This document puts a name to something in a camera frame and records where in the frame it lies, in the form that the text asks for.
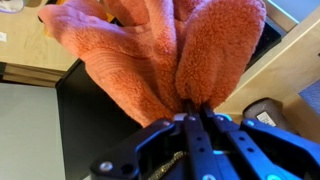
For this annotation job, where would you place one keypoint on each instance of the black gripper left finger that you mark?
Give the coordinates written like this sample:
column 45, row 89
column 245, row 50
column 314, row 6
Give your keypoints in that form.
column 196, row 140

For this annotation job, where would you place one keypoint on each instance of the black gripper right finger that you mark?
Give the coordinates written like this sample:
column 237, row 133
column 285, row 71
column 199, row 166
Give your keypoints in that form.
column 240, row 143

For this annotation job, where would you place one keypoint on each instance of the wooden shelf unit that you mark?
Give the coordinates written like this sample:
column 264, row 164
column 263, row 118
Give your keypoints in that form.
column 283, row 66

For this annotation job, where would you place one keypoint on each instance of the black device with white label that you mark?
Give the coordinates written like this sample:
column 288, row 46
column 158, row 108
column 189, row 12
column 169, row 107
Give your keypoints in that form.
column 256, row 106

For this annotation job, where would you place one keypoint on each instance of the orange pink terry towel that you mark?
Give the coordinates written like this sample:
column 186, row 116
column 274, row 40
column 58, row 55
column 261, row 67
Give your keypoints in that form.
column 150, row 50

